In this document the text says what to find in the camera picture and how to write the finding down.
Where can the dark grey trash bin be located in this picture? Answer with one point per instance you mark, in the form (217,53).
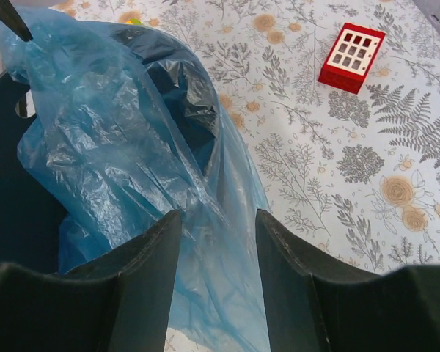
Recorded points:
(29,215)

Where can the yellow toy block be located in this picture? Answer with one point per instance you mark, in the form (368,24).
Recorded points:
(134,21)

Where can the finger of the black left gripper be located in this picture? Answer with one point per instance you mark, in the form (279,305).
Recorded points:
(13,21)

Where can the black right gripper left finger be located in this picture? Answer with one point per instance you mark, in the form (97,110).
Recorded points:
(117,302)

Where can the floral patterned table mat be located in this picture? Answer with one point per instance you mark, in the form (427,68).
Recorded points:
(358,176)

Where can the blue plastic trash bag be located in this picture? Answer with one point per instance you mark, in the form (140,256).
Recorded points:
(129,127)

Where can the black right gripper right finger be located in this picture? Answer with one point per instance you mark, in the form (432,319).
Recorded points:
(314,302)

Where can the red toy block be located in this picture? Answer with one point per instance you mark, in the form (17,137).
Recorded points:
(351,57)

